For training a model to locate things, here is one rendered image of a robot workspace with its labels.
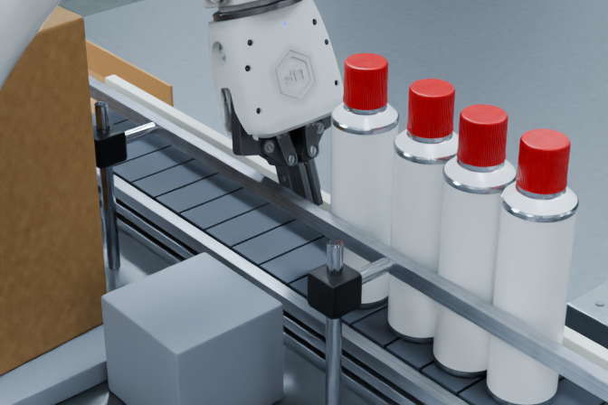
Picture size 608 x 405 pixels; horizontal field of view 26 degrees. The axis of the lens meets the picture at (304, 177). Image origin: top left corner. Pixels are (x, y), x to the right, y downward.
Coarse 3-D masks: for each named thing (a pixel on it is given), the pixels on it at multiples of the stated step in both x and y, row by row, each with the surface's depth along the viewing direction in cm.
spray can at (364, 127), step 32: (352, 64) 97; (384, 64) 97; (352, 96) 98; (384, 96) 98; (352, 128) 98; (384, 128) 98; (352, 160) 99; (384, 160) 99; (352, 192) 100; (384, 192) 101; (352, 224) 102; (384, 224) 102; (352, 256) 103; (384, 288) 105
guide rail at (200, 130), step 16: (112, 80) 136; (128, 96) 134; (144, 96) 133; (160, 112) 130; (176, 112) 129; (192, 128) 127; (208, 128) 126; (224, 144) 123; (240, 160) 122; (256, 160) 120; (272, 176) 119; (576, 336) 96; (576, 352) 96; (592, 352) 94
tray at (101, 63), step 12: (96, 48) 156; (96, 60) 157; (108, 60) 154; (120, 60) 152; (96, 72) 158; (108, 72) 155; (120, 72) 153; (132, 72) 151; (144, 72) 149; (132, 84) 152; (144, 84) 150; (156, 84) 148; (168, 84) 146; (156, 96) 149; (168, 96) 146
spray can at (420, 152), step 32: (416, 96) 93; (448, 96) 93; (416, 128) 94; (448, 128) 94; (416, 160) 94; (448, 160) 94; (416, 192) 95; (416, 224) 96; (416, 256) 98; (416, 320) 100
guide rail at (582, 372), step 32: (96, 96) 124; (160, 128) 116; (224, 160) 110; (256, 192) 108; (288, 192) 105; (320, 224) 102; (384, 256) 97; (416, 288) 95; (448, 288) 93; (480, 320) 91; (512, 320) 90; (544, 352) 87
